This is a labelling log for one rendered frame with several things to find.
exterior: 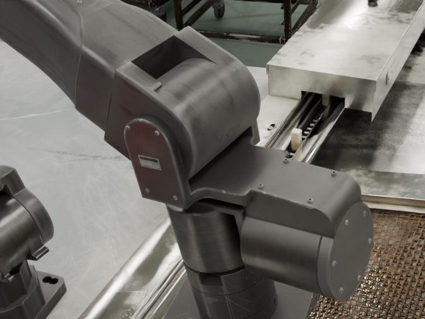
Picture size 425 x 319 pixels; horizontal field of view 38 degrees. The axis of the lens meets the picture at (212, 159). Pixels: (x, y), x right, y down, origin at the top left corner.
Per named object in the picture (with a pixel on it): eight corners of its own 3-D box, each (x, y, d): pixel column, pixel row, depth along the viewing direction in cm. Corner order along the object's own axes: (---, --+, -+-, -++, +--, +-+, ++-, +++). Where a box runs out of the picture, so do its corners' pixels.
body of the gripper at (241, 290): (196, 284, 50) (174, 211, 46) (320, 297, 46) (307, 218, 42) (163, 347, 45) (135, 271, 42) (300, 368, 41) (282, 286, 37)
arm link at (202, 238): (195, 143, 42) (140, 190, 39) (281, 159, 38) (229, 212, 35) (215, 223, 46) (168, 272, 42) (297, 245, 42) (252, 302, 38)
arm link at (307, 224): (207, 54, 40) (116, 116, 35) (375, 66, 33) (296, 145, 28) (240, 206, 46) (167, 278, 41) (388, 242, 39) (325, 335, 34)
